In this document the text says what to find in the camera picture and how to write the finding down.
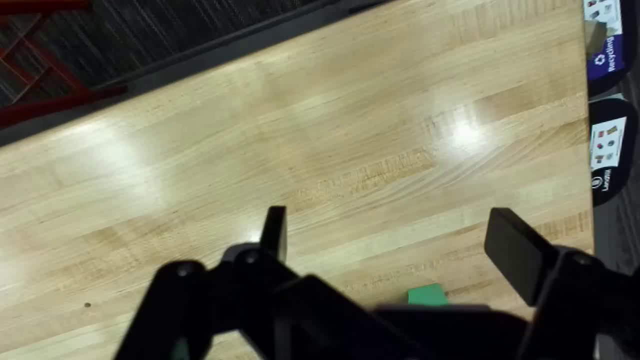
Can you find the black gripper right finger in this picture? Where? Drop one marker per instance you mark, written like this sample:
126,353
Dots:
581,300

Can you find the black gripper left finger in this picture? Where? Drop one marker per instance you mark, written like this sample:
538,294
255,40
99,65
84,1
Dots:
201,300

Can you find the large green arch block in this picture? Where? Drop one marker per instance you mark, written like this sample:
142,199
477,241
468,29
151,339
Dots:
426,294

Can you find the black bin with label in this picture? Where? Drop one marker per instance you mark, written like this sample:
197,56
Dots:
611,61
608,142

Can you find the long wooden table black legs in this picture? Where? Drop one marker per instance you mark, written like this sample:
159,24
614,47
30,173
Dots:
300,133

